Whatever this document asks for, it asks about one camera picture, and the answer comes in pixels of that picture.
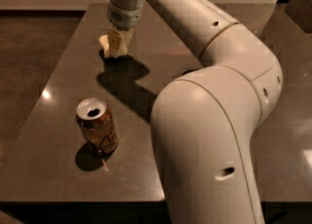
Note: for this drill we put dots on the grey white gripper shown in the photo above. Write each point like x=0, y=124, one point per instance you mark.
x=126, y=17

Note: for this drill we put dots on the pale yellow sponge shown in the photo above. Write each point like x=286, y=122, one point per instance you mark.
x=113, y=46

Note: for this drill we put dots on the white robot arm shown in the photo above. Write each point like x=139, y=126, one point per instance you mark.
x=202, y=122

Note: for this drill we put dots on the open orange soda can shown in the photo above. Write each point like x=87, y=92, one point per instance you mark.
x=94, y=118

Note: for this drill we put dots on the black snack bar wrapper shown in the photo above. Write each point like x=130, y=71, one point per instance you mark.
x=188, y=71

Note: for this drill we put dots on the dark box in corner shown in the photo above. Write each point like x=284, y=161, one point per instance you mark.
x=300, y=11

